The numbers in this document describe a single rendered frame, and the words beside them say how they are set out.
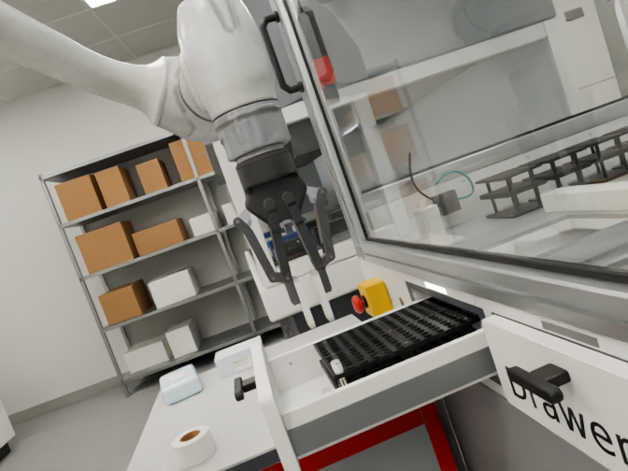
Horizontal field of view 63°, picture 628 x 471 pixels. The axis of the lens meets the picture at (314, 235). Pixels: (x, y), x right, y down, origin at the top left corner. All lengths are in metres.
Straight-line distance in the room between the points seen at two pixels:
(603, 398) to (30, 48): 0.70
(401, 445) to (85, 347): 4.62
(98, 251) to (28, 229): 0.90
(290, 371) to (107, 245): 3.90
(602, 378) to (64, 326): 5.15
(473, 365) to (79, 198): 4.28
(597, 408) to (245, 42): 0.53
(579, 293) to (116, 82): 0.63
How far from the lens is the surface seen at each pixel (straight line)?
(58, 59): 0.75
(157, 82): 0.79
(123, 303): 4.75
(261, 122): 0.65
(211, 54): 0.66
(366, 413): 0.68
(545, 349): 0.55
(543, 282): 0.53
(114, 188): 4.63
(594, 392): 0.51
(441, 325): 0.76
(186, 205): 4.99
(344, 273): 1.59
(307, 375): 0.91
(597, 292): 0.47
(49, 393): 5.65
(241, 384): 0.78
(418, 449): 1.00
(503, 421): 0.80
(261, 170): 0.65
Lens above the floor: 1.14
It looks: 5 degrees down
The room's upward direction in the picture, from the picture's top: 20 degrees counter-clockwise
